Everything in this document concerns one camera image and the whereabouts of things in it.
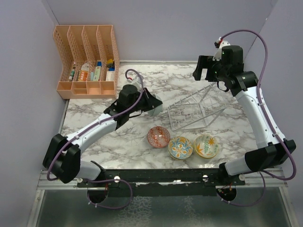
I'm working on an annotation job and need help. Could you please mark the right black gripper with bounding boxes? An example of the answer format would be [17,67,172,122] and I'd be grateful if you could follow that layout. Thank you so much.
[193,55,229,82]

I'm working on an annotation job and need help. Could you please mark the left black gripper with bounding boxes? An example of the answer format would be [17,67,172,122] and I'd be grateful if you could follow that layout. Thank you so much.
[128,87,162,114]

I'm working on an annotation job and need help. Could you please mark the teal ceramic bowl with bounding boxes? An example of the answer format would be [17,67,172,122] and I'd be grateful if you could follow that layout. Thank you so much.
[147,94,163,117]

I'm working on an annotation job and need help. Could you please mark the red patterned bowl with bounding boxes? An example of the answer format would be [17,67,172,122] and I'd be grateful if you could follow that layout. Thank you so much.
[147,126,170,148]

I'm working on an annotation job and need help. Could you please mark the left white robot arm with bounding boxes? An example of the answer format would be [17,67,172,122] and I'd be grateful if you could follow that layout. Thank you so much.
[43,85,163,187]

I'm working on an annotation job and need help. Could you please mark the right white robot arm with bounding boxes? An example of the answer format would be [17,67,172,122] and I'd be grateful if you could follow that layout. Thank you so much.
[193,45,296,185]

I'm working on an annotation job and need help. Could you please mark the white flat packet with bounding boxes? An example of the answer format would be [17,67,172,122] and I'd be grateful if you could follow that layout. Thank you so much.
[106,71,115,81]

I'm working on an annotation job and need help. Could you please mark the blue orange floral bowl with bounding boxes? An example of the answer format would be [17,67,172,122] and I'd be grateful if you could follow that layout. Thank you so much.
[168,136,193,160]

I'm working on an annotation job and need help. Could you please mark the yellow black toy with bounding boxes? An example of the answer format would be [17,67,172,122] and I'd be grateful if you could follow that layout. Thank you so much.
[107,59,115,68]

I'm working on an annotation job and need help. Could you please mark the teal white box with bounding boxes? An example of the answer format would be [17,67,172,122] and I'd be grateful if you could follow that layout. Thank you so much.
[90,66,102,81]

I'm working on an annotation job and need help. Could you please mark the yellow leaf patterned bowl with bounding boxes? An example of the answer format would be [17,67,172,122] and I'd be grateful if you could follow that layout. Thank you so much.
[193,134,221,159]

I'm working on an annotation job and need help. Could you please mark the orange white box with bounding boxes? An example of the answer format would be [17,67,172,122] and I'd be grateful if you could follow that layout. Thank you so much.
[78,62,89,82]

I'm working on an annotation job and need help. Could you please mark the peach plastic desk organizer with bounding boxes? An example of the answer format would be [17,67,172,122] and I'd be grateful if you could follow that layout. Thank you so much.
[53,25,120,99]

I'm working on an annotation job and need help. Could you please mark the small bottles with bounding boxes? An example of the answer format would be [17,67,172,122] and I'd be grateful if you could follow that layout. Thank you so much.
[68,67,76,81]

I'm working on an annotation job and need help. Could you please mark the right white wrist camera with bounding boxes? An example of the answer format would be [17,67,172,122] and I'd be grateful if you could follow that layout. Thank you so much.
[213,37,230,61]

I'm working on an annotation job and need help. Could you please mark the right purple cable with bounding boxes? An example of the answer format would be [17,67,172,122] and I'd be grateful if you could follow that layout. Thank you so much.
[220,29,297,207]

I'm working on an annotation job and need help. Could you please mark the purple cable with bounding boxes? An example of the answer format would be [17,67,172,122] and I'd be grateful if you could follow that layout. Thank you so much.
[46,69,145,210]
[220,29,297,207]

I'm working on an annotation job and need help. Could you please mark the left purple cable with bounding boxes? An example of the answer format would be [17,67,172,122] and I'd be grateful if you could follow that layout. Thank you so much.
[46,69,145,210]

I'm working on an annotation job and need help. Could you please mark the white wire dish rack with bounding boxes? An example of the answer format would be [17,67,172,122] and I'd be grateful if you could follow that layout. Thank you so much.
[167,83,226,131]

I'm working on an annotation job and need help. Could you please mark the black mounting base rail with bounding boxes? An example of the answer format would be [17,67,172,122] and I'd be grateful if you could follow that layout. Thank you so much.
[77,168,245,197]

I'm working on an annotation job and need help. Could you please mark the aluminium frame rail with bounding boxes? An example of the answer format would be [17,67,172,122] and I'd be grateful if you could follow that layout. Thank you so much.
[37,171,288,190]

